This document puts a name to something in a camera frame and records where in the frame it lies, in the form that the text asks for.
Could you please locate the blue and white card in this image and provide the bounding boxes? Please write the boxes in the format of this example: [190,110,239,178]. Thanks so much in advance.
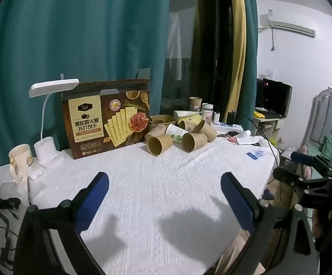
[245,149,267,160]

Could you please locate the white power strip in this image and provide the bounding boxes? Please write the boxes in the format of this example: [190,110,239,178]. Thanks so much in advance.
[211,122,244,133]

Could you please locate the kraft paper bowl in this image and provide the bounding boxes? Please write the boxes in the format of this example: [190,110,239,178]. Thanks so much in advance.
[149,115,177,127]

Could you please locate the small white side table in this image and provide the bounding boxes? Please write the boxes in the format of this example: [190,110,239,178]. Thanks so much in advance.
[253,114,287,150]

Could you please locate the white crumpled cloth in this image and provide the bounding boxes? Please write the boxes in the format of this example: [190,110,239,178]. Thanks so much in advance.
[235,135,262,147]

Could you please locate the green pillow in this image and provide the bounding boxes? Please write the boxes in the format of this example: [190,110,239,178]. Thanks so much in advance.
[323,134,332,161]

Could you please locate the clear jar with white lid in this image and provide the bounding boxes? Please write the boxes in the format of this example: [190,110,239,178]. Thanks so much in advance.
[201,103,214,124]

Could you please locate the black monitor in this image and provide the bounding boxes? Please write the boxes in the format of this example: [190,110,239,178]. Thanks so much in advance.
[256,77,293,116]

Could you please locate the yellow curtain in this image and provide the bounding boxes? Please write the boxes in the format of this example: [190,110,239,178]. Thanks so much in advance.
[226,0,247,118]

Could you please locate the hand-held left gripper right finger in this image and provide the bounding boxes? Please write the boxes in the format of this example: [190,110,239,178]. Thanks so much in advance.
[221,172,319,275]

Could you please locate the black charging cable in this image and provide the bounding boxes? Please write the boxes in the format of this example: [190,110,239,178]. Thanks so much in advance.
[239,111,279,168]

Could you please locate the black power plug cable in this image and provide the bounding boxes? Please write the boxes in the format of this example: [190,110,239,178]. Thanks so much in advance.
[0,197,22,270]

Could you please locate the white printed paper cup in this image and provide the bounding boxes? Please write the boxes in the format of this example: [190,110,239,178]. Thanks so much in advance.
[165,124,189,143]

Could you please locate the white air conditioner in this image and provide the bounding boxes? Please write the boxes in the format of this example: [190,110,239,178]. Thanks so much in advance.
[268,20,316,38]

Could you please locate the cream ceramic mug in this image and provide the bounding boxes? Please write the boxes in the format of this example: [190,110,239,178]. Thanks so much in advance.
[9,144,35,183]

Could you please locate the dark glass window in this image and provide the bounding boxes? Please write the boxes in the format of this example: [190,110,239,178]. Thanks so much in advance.
[159,0,242,118]

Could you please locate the yellow green tissue pack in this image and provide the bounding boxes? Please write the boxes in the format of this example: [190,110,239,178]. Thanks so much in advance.
[173,110,202,125]

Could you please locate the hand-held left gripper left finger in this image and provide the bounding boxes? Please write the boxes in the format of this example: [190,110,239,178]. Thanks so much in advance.
[17,172,110,275]

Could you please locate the white textured tablecloth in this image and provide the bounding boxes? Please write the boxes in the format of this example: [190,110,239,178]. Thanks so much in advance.
[28,132,279,275]

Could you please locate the brown paper cup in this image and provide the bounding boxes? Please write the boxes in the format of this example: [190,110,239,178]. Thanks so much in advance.
[197,120,218,143]
[145,124,168,141]
[189,97,203,112]
[146,135,173,157]
[181,132,208,152]
[179,120,198,134]

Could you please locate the grey padded headboard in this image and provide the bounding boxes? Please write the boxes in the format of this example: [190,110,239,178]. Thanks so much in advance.
[300,87,332,157]

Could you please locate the narrow teal curtain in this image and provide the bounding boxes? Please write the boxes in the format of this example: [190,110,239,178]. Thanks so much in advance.
[240,0,260,131]

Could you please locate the white desk lamp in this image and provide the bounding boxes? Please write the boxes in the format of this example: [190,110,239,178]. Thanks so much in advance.
[29,79,80,169]

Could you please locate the brown cracker box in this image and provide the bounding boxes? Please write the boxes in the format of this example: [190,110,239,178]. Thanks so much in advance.
[61,79,152,160]

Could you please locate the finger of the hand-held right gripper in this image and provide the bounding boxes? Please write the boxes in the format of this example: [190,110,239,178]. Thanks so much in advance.
[290,151,332,170]
[273,167,332,208]

